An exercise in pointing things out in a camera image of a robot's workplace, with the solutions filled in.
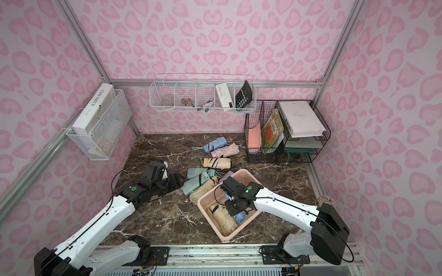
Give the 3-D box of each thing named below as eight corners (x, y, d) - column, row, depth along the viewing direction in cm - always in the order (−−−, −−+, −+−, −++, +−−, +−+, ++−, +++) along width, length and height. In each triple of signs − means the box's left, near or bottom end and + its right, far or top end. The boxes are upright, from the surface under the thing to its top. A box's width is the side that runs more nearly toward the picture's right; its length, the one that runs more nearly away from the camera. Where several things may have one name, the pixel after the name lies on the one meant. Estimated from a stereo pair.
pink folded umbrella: (215, 163, 106) (214, 158, 102) (211, 156, 109) (210, 151, 105) (239, 153, 110) (239, 148, 106) (235, 147, 114) (235, 142, 110)
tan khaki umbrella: (189, 200, 91) (187, 195, 87) (213, 180, 99) (213, 174, 94) (194, 206, 89) (192, 201, 85) (218, 184, 97) (218, 179, 92)
